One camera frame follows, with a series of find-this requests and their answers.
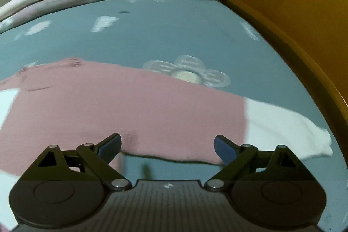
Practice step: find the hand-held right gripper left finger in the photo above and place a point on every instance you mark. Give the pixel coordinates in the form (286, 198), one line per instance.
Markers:
(110, 147)

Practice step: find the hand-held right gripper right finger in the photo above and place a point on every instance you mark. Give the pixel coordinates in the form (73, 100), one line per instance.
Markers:
(224, 149)

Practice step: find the pink and white sweater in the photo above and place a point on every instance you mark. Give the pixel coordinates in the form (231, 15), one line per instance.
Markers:
(122, 107)

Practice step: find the bed with blue floral sheet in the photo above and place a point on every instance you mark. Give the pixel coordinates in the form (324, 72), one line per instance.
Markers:
(176, 31)

